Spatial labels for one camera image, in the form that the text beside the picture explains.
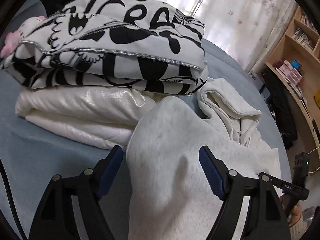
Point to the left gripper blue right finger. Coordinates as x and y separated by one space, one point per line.
215 171

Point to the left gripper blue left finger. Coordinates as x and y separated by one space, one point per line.
107 169

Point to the light grey zip hoodie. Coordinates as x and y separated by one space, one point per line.
171 196

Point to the person right hand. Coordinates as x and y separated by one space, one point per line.
295 213

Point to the cream knit right sleeve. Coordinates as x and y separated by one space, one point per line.
298 226

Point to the cream satin folded garment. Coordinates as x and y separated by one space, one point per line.
98 116

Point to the blue fleece bed blanket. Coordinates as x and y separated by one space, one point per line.
32 155

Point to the white cardboard box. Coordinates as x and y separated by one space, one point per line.
253 77

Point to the pink drawer organizer box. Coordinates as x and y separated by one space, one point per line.
288 72

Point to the wooden desk shelf unit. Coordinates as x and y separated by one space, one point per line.
300 46

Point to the black white graffiti garment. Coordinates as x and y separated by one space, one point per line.
142 44

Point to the white floral curtain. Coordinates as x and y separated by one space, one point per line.
246 30

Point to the pink white plush toy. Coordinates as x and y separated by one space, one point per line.
12 40

